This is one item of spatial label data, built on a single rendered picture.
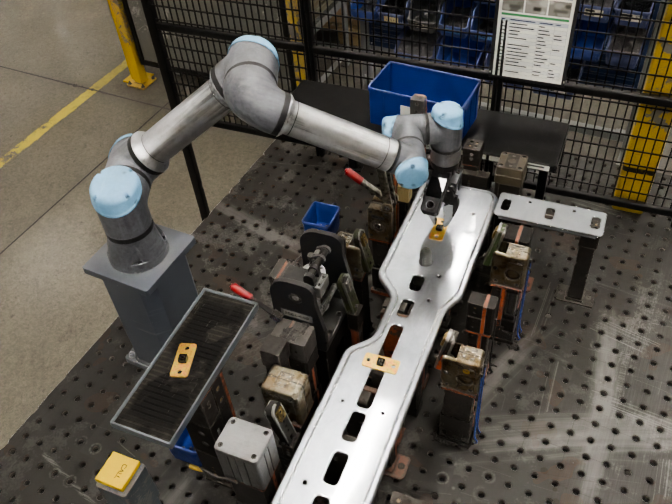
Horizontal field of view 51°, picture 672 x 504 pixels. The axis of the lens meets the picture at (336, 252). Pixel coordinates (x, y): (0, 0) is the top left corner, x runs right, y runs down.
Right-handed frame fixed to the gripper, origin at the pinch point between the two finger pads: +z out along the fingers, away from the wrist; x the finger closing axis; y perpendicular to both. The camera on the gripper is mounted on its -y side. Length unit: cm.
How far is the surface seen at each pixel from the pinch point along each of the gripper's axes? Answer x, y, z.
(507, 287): -21.1, -8.2, 9.2
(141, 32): 229, 171, 64
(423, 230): 3.9, -1.7, 2.2
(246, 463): 14, -83, -6
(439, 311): -8.1, -27.2, 2.7
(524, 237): -21.9, 6.2, 4.0
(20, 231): 223, 36, 102
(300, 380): 13, -62, -5
